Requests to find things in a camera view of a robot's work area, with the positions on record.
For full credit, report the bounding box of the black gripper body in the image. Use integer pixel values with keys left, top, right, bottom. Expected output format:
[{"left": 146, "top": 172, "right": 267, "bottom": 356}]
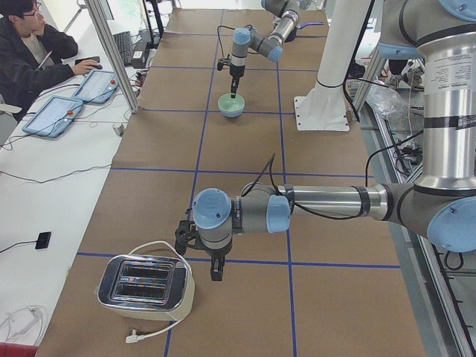
[
  {"left": 205, "top": 245, "right": 232, "bottom": 262},
  {"left": 229, "top": 63, "right": 245, "bottom": 79}
]

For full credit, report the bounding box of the green bowl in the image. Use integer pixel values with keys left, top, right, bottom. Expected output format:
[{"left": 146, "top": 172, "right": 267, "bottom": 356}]
[{"left": 218, "top": 93, "right": 245, "bottom": 112}]

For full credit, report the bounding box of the blue bowl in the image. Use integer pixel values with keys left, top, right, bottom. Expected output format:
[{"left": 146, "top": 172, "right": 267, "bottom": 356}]
[{"left": 221, "top": 111, "right": 242, "bottom": 118}]

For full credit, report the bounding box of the white chrome toaster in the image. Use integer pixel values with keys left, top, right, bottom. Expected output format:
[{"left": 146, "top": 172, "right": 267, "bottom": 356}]
[{"left": 97, "top": 254, "right": 195, "bottom": 321}]

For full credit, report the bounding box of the dark blue saucepan with lid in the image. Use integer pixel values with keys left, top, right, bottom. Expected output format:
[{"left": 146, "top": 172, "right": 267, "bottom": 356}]
[{"left": 285, "top": 21, "right": 325, "bottom": 42}]

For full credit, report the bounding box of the black keyboard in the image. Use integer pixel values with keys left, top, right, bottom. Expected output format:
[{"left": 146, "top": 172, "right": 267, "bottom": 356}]
[{"left": 112, "top": 31, "right": 132, "bottom": 66}]

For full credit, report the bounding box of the far blue teach pendant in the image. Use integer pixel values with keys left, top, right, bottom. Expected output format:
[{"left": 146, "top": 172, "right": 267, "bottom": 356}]
[{"left": 72, "top": 69, "right": 118, "bottom": 104}]

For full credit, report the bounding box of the blue teach pendant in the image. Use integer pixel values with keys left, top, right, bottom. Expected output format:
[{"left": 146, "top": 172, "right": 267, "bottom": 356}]
[
  {"left": 72, "top": 69, "right": 118, "bottom": 104},
  {"left": 22, "top": 96, "right": 83, "bottom": 138}
]

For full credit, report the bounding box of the crumpled clear plastic bag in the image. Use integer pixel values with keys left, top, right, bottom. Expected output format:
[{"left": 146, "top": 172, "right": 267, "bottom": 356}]
[{"left": 366, "top": 86, "right": 410, "bottom": 132}]

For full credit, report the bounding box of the small black box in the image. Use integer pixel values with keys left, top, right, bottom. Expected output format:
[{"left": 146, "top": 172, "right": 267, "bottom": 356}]
[{"left": 35, "top": 231, "right": 51, "bottom": 250}]

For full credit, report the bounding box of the near blue teach pendant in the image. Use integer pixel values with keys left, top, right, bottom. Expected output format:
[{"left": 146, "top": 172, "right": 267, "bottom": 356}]
[{"left": 22, "top": 96, "right": 83, "bottom": 138}]

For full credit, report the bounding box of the seated person in black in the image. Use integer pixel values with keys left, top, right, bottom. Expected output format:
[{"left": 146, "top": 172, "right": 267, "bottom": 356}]
[{"left": 1, "top": 0, "right": 100, "bottom": 121}]

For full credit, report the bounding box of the white pedestal column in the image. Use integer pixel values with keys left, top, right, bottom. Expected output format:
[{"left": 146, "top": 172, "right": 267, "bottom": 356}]
[{"left": 295, "top": 0, "right": 374, "bottom": 132}]

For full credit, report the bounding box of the white toaster power cable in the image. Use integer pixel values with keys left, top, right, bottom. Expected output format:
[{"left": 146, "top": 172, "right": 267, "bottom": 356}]
[{"left": 124, "top": 240, "right": 187, "bottom": 344}]

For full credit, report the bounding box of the aluminium frame post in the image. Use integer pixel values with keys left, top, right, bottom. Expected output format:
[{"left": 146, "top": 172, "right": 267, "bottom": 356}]
[{"left": 85, "top": 0, "right": 139, "bottom": 114}]

